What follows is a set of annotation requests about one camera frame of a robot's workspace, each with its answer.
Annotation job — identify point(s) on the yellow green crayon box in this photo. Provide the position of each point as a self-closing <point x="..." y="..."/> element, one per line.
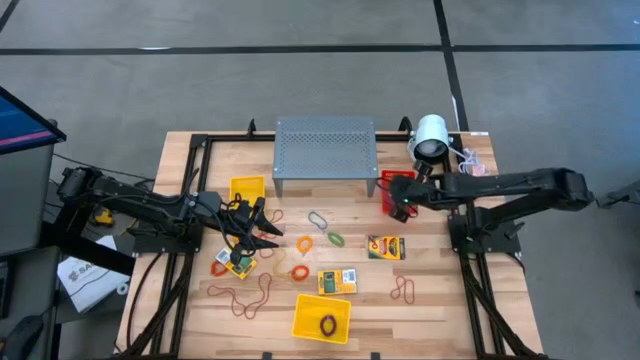
<point x="337" y="281"/>
<point x="386" y="247"/>
<point x="246" y="267"/>

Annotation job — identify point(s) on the purple striped ball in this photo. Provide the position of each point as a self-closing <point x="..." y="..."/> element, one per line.
<point x="322" y="320"/>

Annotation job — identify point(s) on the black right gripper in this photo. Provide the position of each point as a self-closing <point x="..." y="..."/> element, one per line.
<point x="412" y="192"/>

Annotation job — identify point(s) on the grey metal stand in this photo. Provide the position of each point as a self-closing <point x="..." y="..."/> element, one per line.
<point x="617" y="195"/>

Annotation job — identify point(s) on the grey perforated metal riser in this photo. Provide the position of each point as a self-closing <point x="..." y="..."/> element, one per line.
<point x="325" y="147"/>

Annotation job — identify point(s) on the computer monitor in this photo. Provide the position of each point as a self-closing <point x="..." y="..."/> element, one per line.
<point x="20" y="125"/>

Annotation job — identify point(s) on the red slotted plastic basket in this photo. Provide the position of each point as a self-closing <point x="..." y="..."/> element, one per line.
<point x="385" y="192"/>

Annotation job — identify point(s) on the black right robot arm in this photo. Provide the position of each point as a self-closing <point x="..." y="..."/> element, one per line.
<point x="525" y="185"/>

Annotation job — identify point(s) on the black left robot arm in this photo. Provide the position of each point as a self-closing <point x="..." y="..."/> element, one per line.
<point x="145" y="205"/>

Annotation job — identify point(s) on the black rounded object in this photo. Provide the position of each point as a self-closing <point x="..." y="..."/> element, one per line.
<point x="20" y="340"/>

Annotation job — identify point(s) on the yellow black hand tool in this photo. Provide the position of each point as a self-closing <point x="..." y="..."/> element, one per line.
<point x="104" y="217"/>

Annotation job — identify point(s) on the black aluminium table frame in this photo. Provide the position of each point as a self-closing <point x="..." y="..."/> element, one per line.
<point x="192" y="165"/>

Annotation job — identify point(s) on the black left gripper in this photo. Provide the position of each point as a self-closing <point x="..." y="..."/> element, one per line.
<point x="239" y="220"/>

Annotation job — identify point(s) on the white cylindrical spot lamp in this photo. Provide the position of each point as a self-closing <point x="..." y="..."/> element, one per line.
<point x="430" y="137"/>

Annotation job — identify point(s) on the white printed cardboard box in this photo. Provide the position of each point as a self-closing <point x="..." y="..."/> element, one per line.
<point x="90" y="280"/>

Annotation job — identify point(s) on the black frame bracket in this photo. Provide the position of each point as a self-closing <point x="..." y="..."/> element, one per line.
<point x="251" y="127"/>
<point x="405" y="125"/>

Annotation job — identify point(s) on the black monitor stand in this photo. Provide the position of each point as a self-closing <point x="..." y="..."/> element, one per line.
<point x="85" y="250"/>

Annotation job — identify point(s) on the yellow slotted plastic basket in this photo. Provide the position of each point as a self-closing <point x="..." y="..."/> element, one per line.
<point x="310" y="315"/>
<point x="247" y="187"/>

